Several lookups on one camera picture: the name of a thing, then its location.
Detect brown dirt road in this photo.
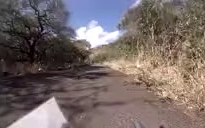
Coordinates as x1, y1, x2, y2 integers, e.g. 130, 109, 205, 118
0, 64, 205, 128

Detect row of green trees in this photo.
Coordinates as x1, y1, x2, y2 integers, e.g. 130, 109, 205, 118
0, 0, 93, 76

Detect tall dry bushes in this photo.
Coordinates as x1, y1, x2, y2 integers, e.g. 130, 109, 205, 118
89, 0, 205, 78

